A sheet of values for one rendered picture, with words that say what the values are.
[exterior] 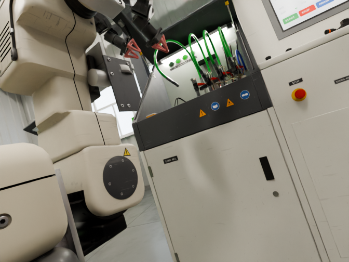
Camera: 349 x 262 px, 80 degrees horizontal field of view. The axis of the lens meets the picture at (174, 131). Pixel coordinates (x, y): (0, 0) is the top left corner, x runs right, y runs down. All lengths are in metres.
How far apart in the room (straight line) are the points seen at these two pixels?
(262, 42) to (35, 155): 1.17
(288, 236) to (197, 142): 0.55
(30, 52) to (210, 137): 0.74
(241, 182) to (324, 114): 0.42
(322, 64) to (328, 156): 0.35
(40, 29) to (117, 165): 0.36
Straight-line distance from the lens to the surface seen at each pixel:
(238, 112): 0.96
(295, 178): 0.99
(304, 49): 1.00
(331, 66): 0.99
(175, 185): 1.10
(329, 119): 0.97
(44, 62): 0.57
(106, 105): 6.49
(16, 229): 0.26
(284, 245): 1.09
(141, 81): 5.47
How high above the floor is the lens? 0.75
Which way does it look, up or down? 4 degrees up
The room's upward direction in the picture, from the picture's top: 18 degrees counter-clockwise
